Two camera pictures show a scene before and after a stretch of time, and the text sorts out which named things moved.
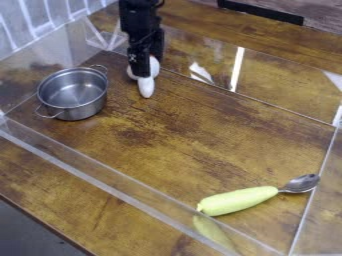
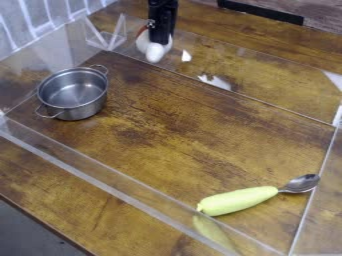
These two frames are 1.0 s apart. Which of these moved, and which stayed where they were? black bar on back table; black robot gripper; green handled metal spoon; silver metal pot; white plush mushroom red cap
Moved: black robot gripper; white plush mushroom red cap
Stayed: silver metal pot; green handled metal spoon; black bar on back table
